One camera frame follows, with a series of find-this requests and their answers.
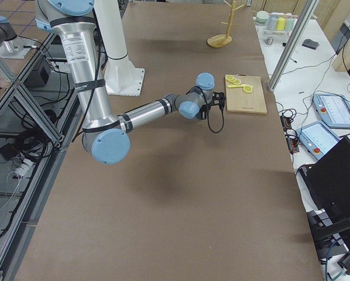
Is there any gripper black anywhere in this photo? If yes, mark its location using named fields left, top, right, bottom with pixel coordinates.
left=197, top=105, right=210, bottom=120

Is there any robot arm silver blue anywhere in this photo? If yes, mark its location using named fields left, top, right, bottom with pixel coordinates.
left=35, top=1, right=215, bottom=165

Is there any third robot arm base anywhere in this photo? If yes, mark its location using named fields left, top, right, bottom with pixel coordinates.
left=0, top=16, right=29, bottom=59

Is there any wooden cup rack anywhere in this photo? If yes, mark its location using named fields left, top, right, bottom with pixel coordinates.
left=207, top=0, right=244, bottom=49

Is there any small metal cup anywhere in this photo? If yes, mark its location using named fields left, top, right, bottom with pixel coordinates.
left=265, top=37, right=274, bottom=46

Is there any grey cup on tray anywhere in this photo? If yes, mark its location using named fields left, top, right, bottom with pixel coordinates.
left=267, top=15, right=278, bottom=30

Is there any yellow cup on tray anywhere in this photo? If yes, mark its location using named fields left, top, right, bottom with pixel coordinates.
left=276, top=17, right=286, bottom=31

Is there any yellow lemon slice toy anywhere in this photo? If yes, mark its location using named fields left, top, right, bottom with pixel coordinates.
left=242, top=84, right=253, bottom=93

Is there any white pillar with base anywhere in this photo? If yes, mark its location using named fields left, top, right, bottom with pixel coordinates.
left=94, top=0, right=145, bottom=97

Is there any pale green bowl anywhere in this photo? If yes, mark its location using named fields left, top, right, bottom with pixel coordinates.
left=256, top=11, right=269, bottom=24

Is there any near teach pendant tablet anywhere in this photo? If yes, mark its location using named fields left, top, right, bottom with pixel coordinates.
left=296, top=121, right=341, bottom=160

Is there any teach pendant tablet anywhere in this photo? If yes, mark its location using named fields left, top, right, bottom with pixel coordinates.
left=313, top=94, right=350, bottom=129
left=296, top=121, right=341, bottom=160

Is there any black square pad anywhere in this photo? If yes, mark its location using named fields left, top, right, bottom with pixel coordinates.
left=302, top=39, right=319, bottom=50

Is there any far teach pendant tablet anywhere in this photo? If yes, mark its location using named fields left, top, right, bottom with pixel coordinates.
left=313, top=94, right=350, bottom=129

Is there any black monitor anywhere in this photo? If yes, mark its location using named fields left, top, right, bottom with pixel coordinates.
left=300, top=137, right=350, bottom=251

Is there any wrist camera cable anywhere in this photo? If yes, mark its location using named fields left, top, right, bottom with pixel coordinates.
left=205, top=105, right=225, bottom=134

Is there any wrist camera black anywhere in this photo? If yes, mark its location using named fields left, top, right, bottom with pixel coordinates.
left=210, top=92, right=225, bottom=111

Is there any aluminium frame post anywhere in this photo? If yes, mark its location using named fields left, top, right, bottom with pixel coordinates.
left=267, top=0, right=319, bottom=92

